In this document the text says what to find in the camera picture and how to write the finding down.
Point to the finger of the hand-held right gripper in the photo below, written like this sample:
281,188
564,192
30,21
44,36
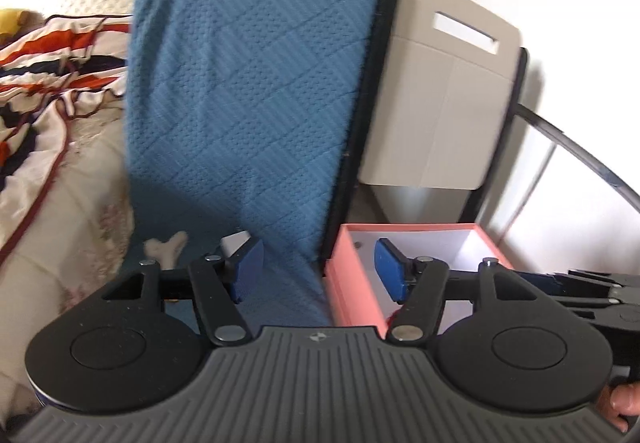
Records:
545,284
610,307

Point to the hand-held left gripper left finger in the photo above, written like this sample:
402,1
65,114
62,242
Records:
247,269

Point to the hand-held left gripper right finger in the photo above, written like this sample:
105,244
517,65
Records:
390,268

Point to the white charger block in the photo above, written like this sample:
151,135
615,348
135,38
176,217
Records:
235,243

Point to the pink cardboard box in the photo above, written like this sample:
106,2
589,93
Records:
350,283

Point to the cream plush bone toy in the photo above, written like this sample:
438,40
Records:
162,248

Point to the person's right hand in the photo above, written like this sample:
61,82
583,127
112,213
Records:
622,403

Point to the curved metal bar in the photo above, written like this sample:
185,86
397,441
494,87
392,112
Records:
575,143

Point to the black metal bar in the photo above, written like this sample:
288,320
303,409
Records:
502,138

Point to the beige plastic panel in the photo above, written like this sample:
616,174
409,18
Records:
440,93

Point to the cream floral quilt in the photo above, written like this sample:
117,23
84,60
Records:
65,203

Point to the blue textured blanket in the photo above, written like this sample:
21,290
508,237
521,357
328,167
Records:
240,73

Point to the striped orange navy blanket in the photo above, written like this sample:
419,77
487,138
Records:
45,58

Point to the yellow soft object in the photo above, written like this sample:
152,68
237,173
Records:
11,22

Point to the black bed frame edge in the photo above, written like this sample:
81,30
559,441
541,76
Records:
357,123

